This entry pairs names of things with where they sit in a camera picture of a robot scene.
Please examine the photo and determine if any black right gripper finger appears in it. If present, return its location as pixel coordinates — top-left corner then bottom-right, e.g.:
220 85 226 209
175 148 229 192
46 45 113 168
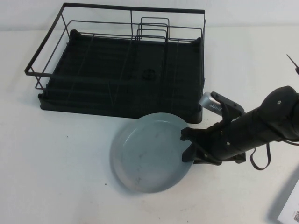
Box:
180 126 206 143
182 145 204 163

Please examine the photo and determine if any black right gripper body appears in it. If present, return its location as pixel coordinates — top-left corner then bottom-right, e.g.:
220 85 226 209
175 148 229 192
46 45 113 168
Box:
193 118 247 165

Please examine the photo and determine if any grey round plate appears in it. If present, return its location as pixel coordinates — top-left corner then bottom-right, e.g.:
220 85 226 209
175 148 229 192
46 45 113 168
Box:
109 112 189 194

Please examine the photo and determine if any black plastic drain tray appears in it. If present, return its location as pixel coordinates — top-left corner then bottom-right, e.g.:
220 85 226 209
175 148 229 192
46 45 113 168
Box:
38 29 203 125

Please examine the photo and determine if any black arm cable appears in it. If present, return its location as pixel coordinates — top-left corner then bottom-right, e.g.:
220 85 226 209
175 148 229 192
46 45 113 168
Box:
249 141 272 170

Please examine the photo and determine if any thin black cable tie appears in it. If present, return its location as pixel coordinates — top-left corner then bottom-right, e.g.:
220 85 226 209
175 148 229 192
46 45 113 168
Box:
286 54 299 73

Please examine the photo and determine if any black wire dish rack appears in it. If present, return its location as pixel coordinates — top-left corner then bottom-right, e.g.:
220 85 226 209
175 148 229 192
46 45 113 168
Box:
24 2 206 91

